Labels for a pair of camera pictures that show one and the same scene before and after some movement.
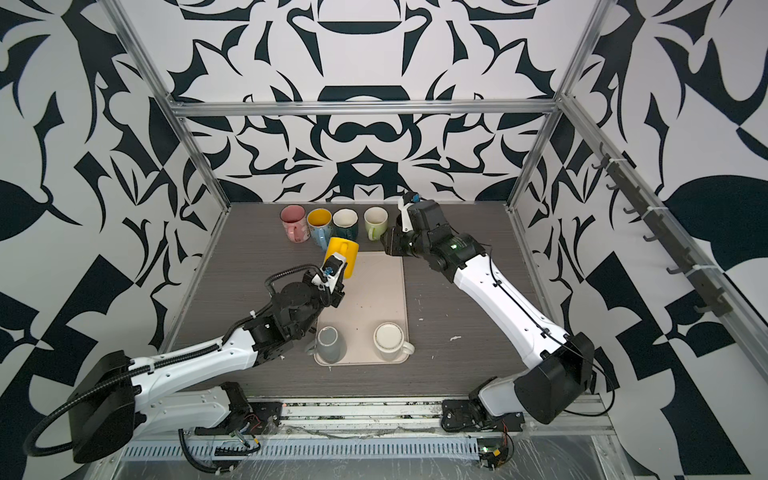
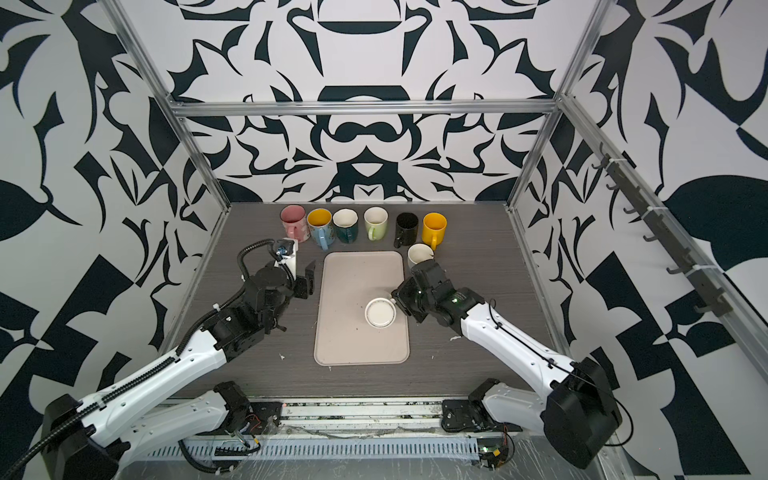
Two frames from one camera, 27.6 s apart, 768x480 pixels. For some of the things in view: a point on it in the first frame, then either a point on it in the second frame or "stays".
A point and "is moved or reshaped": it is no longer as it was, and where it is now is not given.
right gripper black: (395, 249) to (401, 298)
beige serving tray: (374, 295) stays
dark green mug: (345, 224) stays
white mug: (388, 340) to (380, 313)
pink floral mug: (294, 222) stays
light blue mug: (320, 221) stays
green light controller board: (492, 452) stays
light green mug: (376, 221) stays
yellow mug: (348, 248) is moved or reshaped
